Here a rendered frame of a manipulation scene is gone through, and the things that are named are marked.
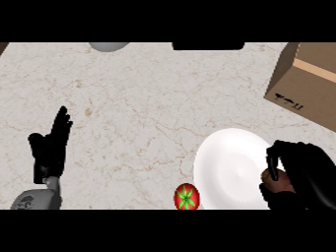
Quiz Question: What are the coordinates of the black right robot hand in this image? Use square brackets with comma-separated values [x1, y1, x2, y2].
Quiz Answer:
[258, 140, 336, 211]

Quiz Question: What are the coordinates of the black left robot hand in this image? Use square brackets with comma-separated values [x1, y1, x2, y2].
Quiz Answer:
[27, 105, 75, 185]

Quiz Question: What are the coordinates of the brown sweet potato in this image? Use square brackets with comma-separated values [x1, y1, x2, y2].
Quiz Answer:
[261, 168, 297, 195]

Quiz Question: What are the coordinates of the white plate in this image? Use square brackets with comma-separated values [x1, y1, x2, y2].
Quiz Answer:
[193, 127, 288, 211]

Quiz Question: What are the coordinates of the brown cardboard box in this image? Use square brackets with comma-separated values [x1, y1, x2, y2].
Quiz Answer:
[264, 42, 336, 142]

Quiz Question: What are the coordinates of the red tomato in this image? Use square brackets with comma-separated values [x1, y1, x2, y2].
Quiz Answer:
[174, 182, 202, 211]

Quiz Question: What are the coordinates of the grey rounded object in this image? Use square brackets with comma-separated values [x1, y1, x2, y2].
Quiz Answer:
[88, 42, 131, 53]

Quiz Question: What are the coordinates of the black appliance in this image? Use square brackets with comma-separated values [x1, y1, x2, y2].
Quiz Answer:
[171, 42, 247, 51]

